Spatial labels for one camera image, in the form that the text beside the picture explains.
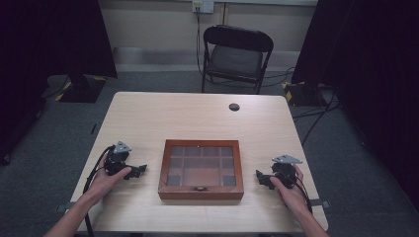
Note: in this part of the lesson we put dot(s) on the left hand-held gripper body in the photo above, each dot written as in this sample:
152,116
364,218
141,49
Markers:
115,161

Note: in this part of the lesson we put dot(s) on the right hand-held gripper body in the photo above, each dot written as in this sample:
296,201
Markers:
284,169

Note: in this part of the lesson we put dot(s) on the person's left hand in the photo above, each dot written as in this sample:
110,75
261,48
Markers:
103,184

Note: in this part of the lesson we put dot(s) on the person's right hand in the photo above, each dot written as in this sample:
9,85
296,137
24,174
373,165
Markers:
291,196

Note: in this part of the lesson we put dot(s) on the wooden box with glass lid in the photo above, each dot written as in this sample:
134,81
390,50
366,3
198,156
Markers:
201,169

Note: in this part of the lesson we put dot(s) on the black stand base yellow stripes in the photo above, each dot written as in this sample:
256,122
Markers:
79,89
301,94

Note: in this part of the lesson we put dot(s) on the black folding chair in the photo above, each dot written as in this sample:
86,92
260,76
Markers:
235,59

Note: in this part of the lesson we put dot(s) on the dark curtain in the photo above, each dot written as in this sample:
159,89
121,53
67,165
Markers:
49,42
369,65

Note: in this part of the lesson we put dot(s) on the grey table bracket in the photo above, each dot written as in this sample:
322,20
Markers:
64,207
320,203

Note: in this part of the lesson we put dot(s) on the white wall outlet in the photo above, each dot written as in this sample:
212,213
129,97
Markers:
203,6

